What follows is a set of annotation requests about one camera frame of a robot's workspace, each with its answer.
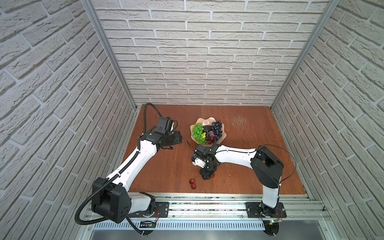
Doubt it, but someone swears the green fake grape bunch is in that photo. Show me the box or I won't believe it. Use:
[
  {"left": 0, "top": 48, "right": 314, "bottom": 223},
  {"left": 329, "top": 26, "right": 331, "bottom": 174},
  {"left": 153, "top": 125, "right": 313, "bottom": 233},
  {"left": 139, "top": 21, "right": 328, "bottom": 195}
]
[{"left": 193, "top": 123, "right": 206, "bottom": 144}]

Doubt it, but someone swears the dark fake avocado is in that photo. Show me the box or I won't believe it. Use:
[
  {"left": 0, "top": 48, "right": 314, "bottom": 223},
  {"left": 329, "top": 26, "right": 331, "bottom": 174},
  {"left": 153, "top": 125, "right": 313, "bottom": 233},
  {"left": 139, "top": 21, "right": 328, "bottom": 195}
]
[{"left": 203, "top": 125, "right": 212, "bottom": 133}]

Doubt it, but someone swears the dark blue fake grape bunch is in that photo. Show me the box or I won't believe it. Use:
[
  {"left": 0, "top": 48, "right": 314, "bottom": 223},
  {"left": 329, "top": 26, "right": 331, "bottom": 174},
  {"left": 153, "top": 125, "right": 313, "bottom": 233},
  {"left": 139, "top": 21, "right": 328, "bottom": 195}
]
[{"left": 211, "top": 121, "right": 223, "bottom": 141}]

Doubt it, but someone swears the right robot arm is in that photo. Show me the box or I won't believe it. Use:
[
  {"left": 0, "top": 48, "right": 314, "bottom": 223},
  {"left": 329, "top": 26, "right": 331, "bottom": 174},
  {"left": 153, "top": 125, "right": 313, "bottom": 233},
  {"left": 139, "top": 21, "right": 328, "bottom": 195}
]
[{"left": 192, "top": 144, "right": 284, "bottom": 210}]

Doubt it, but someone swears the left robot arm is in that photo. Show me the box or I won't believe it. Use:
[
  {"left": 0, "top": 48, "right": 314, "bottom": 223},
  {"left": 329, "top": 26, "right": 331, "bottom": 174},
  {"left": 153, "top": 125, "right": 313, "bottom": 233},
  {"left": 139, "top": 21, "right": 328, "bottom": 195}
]
[{"left": 91, "top": 131, "right": 183, "bottom": 223}]

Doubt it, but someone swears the beige wavy fruit bowl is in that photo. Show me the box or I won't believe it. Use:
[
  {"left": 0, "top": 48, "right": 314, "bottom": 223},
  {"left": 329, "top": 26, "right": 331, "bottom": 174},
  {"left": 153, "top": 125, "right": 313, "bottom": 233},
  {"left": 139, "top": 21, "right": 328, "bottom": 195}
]
[{"left": 190, "top": 117, "right": 227, "bottom": 147}]

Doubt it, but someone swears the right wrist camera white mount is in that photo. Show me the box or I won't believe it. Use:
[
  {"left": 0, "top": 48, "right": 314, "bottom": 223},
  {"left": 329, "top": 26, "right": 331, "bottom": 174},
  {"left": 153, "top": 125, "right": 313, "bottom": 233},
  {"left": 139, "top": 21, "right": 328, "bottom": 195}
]
[{"left": 192, "top": 145, "right": 214, "bottom": 169}]

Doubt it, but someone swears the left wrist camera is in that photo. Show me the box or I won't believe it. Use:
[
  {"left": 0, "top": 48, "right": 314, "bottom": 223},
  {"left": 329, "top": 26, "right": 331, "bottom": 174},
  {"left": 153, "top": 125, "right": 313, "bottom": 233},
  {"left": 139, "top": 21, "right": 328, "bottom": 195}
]
[{"left": 154, "top": 117, "right": 174, "bottom": 135}]

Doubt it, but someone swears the aluminium front rail frame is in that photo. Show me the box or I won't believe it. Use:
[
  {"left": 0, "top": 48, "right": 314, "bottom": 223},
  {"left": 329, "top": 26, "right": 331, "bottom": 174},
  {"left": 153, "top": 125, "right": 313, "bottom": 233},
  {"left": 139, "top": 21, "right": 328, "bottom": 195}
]
[{"left": 74, "top": 191, "right": 341, "bottom": 240}]

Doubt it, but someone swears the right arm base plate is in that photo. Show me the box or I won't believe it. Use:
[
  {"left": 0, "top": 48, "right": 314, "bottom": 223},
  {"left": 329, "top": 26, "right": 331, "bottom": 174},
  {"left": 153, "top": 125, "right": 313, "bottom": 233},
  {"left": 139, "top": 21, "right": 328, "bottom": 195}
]
[{"left": 245, "top": 202, "right": 287, "bottom": 219}]

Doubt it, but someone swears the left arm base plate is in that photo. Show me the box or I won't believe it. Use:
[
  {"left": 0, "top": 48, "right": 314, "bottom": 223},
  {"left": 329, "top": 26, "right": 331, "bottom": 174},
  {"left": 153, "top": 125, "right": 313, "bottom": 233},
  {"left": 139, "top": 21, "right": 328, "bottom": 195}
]
[{"left": 129, "top": 202, "right": 170, "bottom": 218}]

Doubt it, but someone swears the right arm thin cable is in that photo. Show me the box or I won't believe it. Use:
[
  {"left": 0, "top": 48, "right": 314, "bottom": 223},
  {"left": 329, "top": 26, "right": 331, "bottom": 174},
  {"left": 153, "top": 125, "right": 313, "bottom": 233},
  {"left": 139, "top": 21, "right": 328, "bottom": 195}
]
[{"left": 221, "top": 143, "right": 298, "bottom": 184}]

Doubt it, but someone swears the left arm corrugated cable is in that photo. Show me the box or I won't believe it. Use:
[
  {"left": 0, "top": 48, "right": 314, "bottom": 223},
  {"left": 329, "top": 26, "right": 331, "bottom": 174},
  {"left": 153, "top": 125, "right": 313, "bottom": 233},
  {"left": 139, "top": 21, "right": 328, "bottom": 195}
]
[{"left": 74, "top": 102, "right": 164, "bottom": 226}]

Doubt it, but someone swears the left aluminium corner post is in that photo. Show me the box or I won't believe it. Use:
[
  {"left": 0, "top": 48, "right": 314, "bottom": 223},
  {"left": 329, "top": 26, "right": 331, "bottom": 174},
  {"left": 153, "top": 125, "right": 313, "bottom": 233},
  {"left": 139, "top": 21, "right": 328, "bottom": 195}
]
[{"left": 82, "top": 0, "right": 137, "bottom": 110}]

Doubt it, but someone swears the aluminium corner post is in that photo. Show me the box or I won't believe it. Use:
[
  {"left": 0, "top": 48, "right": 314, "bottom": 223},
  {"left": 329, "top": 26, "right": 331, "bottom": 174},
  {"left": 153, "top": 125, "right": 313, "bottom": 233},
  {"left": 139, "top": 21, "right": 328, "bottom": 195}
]
[
  {"left": 270, "top": 0, "right": 340, "bottom": 111},
  {"left": 82, "top": 0, "right": 137, "bottom": 110}
]

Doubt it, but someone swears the right aluminium corner post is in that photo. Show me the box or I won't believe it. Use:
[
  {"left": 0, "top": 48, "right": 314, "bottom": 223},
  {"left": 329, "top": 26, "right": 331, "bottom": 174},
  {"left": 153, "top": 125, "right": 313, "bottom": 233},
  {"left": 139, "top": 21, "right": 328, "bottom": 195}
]
[{"left": 270, "top": 0, "right": 340, "bottom": 111}]

